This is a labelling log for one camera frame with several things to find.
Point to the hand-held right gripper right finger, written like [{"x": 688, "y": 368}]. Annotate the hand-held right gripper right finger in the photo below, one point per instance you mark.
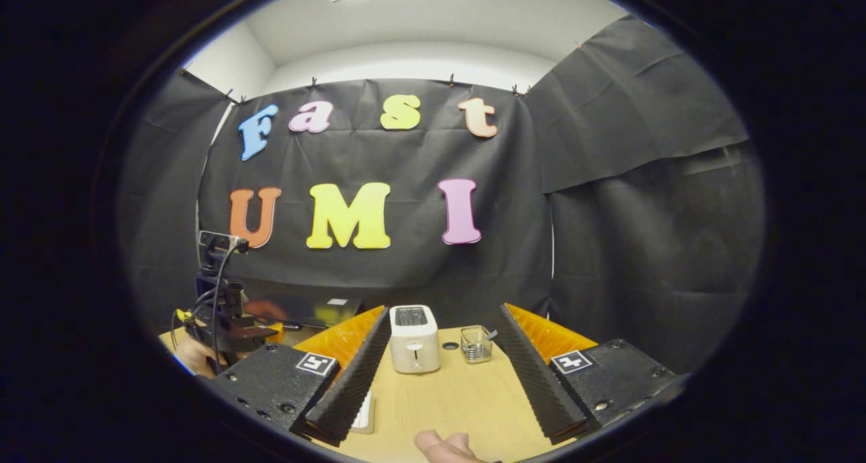
[{"x": 541, "y": 388}]

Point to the black electric oven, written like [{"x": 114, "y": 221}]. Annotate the black electric oven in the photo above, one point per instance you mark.
[{"x": 304, "y": 311}]

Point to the black backdrop cloth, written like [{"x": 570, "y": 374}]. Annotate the black backdrop cloth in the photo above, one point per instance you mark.
[{"x": 406, "y": 158}]

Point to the white toaster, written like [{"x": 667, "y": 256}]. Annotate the white toaster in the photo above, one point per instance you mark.
[{"x": 414, "y": 348}]

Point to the metal utensil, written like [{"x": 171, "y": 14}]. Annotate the metal utensil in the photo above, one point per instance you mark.
[{"x": 491, "y": 334}]

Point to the white rectangular tray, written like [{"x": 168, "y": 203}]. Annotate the white rectangular tray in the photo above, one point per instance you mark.
[{"x": 365, "y": 412}]

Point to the metal mesh holder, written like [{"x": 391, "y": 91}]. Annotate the metal mesh holder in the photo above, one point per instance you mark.
[{"x": 475, "y": 346}]

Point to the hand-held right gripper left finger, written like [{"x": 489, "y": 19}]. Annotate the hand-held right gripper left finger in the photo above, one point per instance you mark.
[{"x": 352, "y": 388}]

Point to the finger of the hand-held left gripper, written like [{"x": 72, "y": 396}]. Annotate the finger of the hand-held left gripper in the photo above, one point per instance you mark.
[{"x": 274, "y": 331}]

